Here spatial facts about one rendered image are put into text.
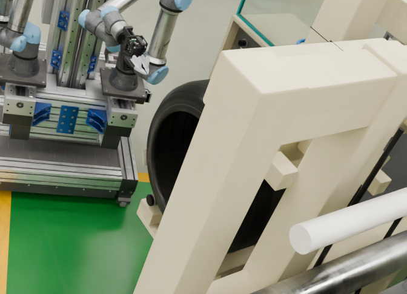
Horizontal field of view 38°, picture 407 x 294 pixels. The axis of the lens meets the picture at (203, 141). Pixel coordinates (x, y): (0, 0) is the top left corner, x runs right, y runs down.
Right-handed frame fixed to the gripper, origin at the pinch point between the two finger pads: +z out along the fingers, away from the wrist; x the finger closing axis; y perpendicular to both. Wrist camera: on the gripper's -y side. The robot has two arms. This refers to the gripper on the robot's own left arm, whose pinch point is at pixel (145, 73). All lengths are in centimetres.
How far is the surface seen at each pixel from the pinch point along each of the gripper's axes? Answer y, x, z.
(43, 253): -121, -16, -2
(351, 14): 64, 26, 47
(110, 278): -118, 9, 24
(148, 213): -29, -11, 43
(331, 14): 59, 26, 41
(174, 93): 19.4, -10.9, 29.5
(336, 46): 67, 1, 64
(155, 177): -11.9, -12.1, 39.7
